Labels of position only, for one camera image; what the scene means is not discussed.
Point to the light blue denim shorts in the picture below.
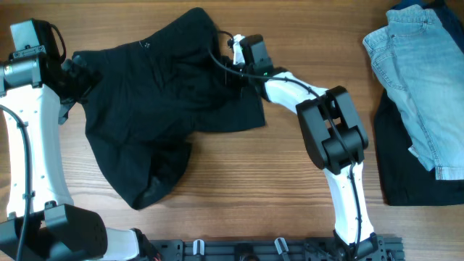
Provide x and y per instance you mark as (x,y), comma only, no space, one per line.
(421,67)

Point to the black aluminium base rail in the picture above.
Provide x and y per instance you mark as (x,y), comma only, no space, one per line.
(275,250)

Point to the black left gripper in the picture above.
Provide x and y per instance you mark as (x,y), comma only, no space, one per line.
(86,76)

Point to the black shorts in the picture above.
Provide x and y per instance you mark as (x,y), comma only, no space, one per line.
(153,94)

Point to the dark folded garment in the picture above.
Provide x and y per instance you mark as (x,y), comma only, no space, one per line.
(404,181)

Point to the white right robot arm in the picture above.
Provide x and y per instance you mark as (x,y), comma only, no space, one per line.
(333,135)

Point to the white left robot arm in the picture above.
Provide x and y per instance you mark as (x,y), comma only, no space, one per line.
(39,85)

